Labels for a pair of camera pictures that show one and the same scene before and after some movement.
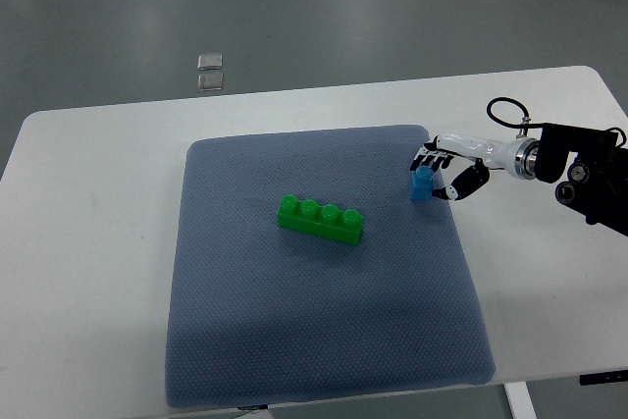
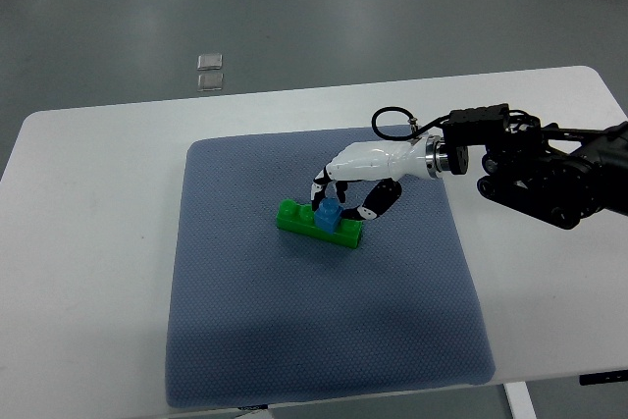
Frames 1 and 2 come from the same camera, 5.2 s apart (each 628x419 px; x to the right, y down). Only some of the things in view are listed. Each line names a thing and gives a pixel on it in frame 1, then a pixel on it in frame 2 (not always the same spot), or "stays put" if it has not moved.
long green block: x=344 y=226 stays put
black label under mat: x=253 y=407 stays put
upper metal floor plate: x=210 y=62 stays put
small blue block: x=421 y=183 to x=328 y=215
